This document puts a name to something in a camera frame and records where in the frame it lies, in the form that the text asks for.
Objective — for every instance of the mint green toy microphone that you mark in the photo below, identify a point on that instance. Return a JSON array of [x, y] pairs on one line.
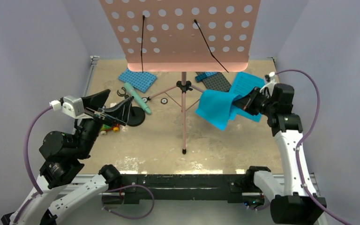
[[130, 89]]

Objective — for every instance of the grey brick baseplate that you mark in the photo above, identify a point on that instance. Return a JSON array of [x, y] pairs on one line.
[[217, 82]]

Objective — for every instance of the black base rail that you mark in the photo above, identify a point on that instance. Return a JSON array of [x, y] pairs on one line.
[[231, 188]]

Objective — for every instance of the blue sheet music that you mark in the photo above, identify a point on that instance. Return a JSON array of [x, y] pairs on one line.
[[216, 107], [242, 85]]

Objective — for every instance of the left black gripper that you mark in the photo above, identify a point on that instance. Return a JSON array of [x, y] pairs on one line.
[[118, 113]]

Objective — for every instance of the blue brick baseplate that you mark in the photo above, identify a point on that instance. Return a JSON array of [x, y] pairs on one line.
[[141, 81]]

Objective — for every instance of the blue brick on baseplate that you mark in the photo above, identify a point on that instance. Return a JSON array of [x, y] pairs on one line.
[[202, 75]]

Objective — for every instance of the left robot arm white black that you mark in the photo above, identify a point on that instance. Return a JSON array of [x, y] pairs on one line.
[[63, 154]]

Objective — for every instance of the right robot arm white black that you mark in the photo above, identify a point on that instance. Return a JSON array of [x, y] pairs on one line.
[[296, 201]]

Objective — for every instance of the pink music stand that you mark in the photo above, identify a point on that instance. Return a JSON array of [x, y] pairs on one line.
[[183, 35]]

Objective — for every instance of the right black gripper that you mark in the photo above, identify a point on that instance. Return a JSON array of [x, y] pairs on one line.
[[247, 101]]

